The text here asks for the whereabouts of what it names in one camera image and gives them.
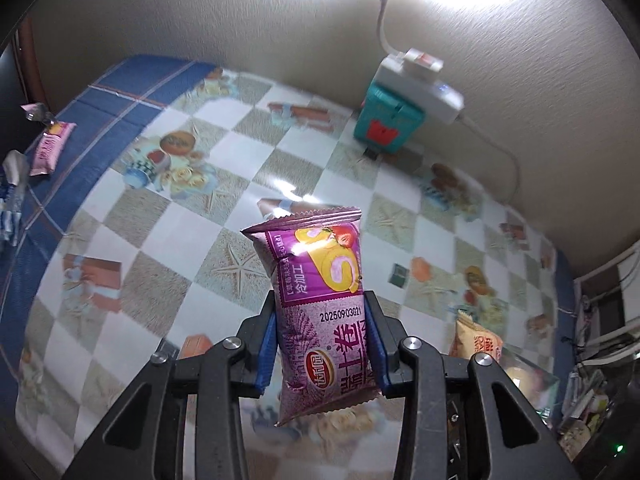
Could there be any white rack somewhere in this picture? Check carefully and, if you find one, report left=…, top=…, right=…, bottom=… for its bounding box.
left=572, top=250, right=640, bottom=366

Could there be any small pink packet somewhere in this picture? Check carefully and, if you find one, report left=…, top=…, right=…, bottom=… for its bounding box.
left=29, top=121, right=77, bottom=177

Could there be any orange snack packet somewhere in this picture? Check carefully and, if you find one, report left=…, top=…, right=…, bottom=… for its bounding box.
left=449, top=310, right=505, bottom=361

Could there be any white gooseneck lamp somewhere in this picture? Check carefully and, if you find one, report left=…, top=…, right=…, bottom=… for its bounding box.
left=372, top=0, right=401, bottom=58

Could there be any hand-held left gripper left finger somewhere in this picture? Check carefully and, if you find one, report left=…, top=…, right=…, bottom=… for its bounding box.
left=62, top=302, right=278, bottom=480

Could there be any white power strip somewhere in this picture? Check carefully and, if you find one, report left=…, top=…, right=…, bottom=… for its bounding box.
left=376, top=55, right=466, bottom=123

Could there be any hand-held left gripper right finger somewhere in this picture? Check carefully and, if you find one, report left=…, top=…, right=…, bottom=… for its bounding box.
left=365, top=290, right=581, bottom=480

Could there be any purple cake roll packet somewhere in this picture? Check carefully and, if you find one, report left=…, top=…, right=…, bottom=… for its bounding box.
left=240, top=208, right=378, bottom=428

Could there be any teal-edged shallow box tray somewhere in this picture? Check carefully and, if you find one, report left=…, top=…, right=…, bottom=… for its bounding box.
left=500, top=347, right=561, bottom=416

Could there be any white plug with red mark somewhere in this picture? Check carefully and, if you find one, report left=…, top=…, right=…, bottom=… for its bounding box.
left=402, top=47, right=445, bottom=72

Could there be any clear crinkled wrapper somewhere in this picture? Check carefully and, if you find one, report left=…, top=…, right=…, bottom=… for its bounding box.
left=20, top=102, right=58, bottom=126

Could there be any white power cable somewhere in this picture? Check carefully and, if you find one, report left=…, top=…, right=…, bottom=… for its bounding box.
left=457, top=115, right=521, bottom=206

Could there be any small teal cube box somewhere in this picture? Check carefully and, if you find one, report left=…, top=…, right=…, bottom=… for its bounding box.
left=354, top=82, right=428, bottom=156

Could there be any blue and white wrapper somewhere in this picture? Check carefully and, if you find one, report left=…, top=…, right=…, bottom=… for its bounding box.
left=0, top=150, right=31, bottom=246

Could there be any dark cabinet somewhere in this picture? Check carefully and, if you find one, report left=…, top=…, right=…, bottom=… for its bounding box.
left=0, top=30, right=33, bottom=126

